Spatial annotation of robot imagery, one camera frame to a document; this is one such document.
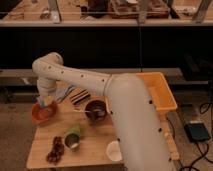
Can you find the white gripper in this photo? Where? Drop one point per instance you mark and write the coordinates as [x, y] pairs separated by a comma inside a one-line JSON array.
[[46, 101]]

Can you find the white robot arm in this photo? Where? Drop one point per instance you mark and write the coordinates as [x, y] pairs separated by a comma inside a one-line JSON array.
[[137, 125]]

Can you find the grey cloth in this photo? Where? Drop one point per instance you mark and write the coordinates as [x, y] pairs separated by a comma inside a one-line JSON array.
[[62, 93]]

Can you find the orange bowl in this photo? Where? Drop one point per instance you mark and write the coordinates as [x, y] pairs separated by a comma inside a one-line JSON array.
[[43, 114]]

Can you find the black striped cloth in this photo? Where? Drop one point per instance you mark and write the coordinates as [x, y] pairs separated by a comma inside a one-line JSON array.
[[79, 97]]

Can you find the green cloth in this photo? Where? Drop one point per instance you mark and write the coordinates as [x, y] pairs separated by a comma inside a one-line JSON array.
[[75, 129]]

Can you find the dark brown bowl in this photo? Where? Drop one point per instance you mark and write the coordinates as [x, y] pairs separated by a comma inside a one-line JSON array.
[[96, 110]]

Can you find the dark grapes bunch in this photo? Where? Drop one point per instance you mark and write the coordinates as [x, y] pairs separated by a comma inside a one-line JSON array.
[[54, 156]]

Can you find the white cup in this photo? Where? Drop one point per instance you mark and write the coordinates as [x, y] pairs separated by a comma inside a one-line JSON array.
[[113, 151]]

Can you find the yellow plastic bin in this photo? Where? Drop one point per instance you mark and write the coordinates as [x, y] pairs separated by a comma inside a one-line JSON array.
[[160, 91]]

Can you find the black power box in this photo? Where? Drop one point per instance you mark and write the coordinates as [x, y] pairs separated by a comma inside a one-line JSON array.
[[196, 132]]

